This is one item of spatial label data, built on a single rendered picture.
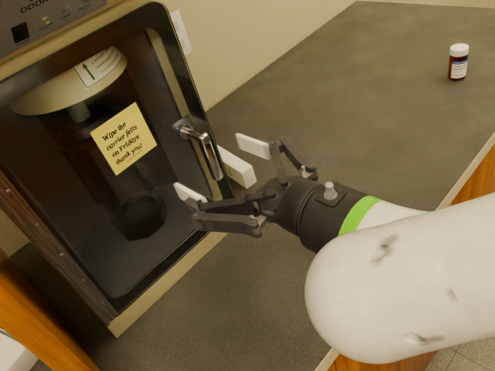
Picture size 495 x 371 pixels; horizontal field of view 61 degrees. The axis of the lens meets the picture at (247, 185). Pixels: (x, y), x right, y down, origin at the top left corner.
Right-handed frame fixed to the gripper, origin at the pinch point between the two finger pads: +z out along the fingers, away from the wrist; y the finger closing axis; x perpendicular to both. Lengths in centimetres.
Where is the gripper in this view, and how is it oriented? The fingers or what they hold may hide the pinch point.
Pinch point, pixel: (213, 166)
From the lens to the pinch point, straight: 66.6
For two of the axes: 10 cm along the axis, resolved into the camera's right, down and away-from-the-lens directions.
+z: -7.1, -3.3, 6.3
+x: 2.4, 7.3, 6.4
